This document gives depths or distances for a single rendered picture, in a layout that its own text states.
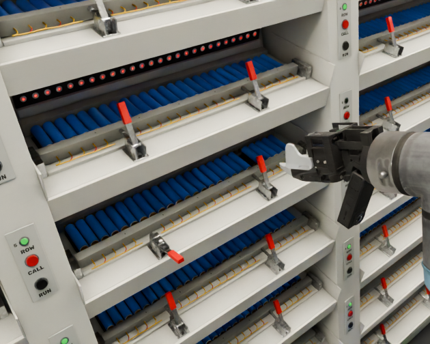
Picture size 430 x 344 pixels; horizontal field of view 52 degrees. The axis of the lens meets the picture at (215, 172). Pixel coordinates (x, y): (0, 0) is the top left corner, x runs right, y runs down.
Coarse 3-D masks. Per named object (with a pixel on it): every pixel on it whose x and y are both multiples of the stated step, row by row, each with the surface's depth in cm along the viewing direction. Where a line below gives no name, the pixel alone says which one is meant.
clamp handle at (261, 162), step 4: (260, 156) 90; (260, 160) 90; (260, 164) 90; (264, 164) 91; (260, 168) 91; (264, 168) 91; (264, 172) 91; (264, 176) 91; (264, 180) 91; (268, 180) 92; (268, 184) 92
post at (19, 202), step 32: (0, 96) 56; (0, 128) 57; (0, 192) 59; (32, 192) 61; (0, 224) 60; (0, 256) 61; (64, 256) 67; (64, 288) 68; (32, 320) 67; (64, 320) 70
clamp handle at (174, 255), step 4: (160, 240) 78; (160, 244) 79; (164, 248) 77; (168, 248) 77; (168, 252) 76; (172, 252) 76; (176, 252) 75; (172, 256) 75; (176, 256) 74; (180, 256) 74; (176, 260) 74; (180, 260) 73
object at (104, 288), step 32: (288, 128) 107; (256, 192) 94; (288, 192) 94; (192, 224) 86; (224, 224) 86; (256, 224) 92; (128, 256) 79; (192, 256) 84; (96, 288) 74; (128, 288) 76
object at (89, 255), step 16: (272, 160) 98; (240, 176) 94; (208, 192) 89; (224, 192) 92; (176, 208) 86; (192, 208) 88; (208, 208) 88; (144, 224) 82; (160, 224) 84; (112, 240) 79; (128, 240) 80; (80, 256) 76; (96, 256) 77
